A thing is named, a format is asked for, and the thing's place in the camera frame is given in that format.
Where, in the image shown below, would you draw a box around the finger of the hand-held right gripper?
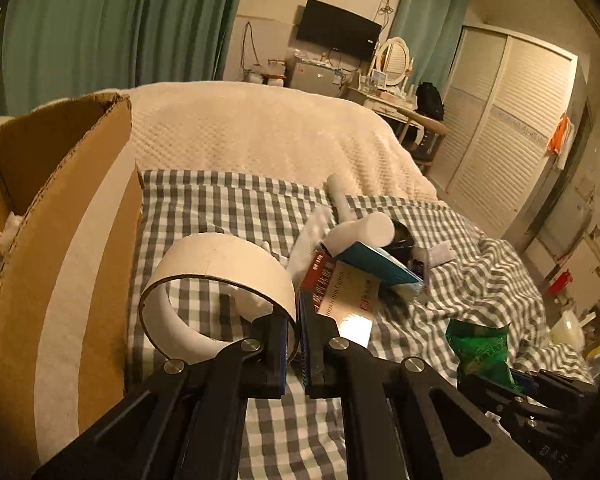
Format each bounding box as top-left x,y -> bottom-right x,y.
459,375 -> 531,417
509,367 -> 599,400

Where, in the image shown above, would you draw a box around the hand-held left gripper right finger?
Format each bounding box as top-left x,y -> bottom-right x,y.
301,309 -> 552,480

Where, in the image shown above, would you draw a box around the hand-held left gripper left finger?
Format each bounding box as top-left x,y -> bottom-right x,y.
30,313 -> 291,480

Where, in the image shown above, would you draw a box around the green snack bag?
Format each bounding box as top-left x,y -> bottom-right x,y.
445,317 -> 524,394

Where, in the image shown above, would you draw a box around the white cardboard tape ring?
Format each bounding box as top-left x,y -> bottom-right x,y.
139,232 -> 301,367

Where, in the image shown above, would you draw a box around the black glossy container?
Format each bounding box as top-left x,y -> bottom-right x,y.
387,220 -> 417,267

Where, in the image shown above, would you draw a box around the brown cardboard box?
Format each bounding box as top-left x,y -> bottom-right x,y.
0,92 -> 146,480

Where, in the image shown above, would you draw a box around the white plastic jug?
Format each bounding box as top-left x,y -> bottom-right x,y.
550,310 -> 589,347

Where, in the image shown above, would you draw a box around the gold and red box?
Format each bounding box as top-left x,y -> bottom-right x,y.
297,252 -> 382,352

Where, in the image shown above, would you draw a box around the red container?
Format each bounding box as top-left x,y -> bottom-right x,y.
547,270 -> 572,297

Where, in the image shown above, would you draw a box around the teal cardboard box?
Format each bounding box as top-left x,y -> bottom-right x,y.
337,241 -> 424,302

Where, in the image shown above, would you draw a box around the white foam cylinder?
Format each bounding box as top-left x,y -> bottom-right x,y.
325,212 -> 396,257

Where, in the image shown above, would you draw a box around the grey checked cloth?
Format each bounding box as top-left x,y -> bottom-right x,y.
125,169 -> 598,480

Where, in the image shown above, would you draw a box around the white plastic tube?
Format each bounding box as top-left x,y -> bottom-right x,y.
327,174 -> 359,224

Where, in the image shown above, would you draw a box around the cream textured blanket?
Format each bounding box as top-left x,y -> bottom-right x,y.
77,81 -> 438,202

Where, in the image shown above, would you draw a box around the orange hanging cloth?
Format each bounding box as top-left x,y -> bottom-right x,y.
546,112 -> 574,154

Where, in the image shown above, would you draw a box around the white louvred wardrobe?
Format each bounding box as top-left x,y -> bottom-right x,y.
427,24 -> 579,234

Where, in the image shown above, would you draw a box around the wooden chair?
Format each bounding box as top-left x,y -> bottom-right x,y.
397,107 -> 451,177

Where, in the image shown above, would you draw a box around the white dressing table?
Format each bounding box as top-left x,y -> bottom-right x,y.
347,85 -> 427,147

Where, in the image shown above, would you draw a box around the grey mini fridge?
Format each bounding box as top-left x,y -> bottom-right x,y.
286,56 -> 349,99

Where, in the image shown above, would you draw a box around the small wooden stool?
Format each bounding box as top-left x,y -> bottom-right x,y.
245,59 -> 287,87

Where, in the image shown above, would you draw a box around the black backpack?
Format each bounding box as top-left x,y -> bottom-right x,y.
415,81 -> 446,121

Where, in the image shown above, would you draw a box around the oval white vanity mirror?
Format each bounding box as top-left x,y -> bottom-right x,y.
375,36 -> 412,87

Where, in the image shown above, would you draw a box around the narrow teal curtain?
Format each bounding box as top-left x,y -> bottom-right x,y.
387,0 -> 471,92

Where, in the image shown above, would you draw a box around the wide teal curtain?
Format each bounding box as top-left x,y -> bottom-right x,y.
0,0 -> 253,117

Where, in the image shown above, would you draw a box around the black wall television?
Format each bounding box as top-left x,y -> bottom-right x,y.
296,0 -> 383,59

